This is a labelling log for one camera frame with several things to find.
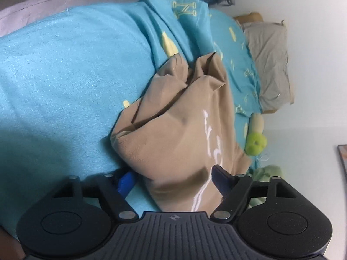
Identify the tan printed t-shirt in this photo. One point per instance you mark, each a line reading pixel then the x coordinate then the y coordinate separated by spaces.
pixel 173 130

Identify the framed wall picture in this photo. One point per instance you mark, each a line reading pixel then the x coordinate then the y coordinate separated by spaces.
pixel 343 159

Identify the teal printed bed sheet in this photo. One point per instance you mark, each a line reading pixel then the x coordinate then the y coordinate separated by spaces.
pixel 67 86

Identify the pale mattress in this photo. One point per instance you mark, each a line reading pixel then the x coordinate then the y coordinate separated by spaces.
pixel 32 8

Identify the green and beige plush toy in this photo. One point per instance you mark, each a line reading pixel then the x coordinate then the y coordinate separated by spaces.
pixel 256 142

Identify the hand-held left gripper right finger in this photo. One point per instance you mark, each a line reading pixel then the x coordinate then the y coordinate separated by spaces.
pixel 220 181

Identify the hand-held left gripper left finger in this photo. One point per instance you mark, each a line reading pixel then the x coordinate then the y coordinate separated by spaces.
pixel 126 183

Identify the green fleece printed blanket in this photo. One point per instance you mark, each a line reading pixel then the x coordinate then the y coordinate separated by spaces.
pixel 268 172

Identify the grey pillow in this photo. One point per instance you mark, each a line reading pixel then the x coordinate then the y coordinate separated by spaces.
pixel 271 65

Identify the beige pillow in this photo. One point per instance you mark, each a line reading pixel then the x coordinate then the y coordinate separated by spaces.
pixel 283 23

